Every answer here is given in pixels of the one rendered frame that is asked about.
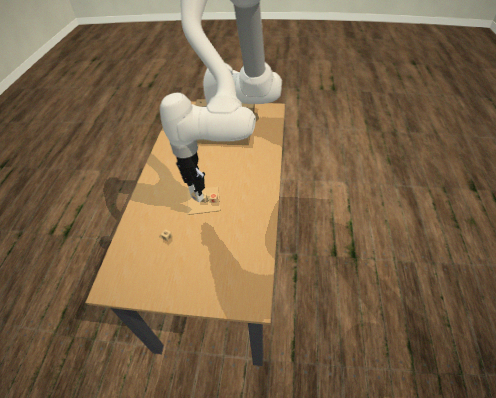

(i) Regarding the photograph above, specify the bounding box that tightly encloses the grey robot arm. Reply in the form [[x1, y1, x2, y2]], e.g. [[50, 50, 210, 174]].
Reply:
[[160, 0, 282, 158]]

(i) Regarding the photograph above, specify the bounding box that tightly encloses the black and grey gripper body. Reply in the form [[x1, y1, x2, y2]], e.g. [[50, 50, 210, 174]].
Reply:
[[176, 152, 199, 175]]

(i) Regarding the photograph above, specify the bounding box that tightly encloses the tan square mat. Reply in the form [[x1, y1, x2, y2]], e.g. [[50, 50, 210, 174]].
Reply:
[[188, 187, 220, 215]]

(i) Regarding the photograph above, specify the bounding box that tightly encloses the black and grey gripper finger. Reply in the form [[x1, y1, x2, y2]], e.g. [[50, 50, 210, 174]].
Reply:
[[187, 168, 205, 202], [176, 162, 195, 198]]

